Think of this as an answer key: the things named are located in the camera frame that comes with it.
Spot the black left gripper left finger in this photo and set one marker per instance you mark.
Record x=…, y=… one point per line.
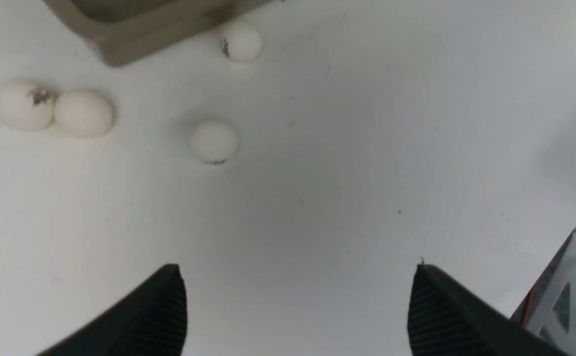
x=152, y=320

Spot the grey metal frame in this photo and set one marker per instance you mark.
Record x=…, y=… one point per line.
x=549, y=308

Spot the white ball with red logo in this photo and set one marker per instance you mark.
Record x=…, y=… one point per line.
x=214, y=141

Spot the white ball front of bin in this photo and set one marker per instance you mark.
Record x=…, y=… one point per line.
x=241, y=42

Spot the white ball with black mark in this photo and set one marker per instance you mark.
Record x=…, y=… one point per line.
x=26, y=105

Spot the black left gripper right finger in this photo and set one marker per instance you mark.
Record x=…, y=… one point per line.
x=445, y=319

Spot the white plain ping-pong ball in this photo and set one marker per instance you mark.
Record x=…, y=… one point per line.
x=84, y=113

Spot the tan plastic storage bin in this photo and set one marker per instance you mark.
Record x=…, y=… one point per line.
x=120, y=32

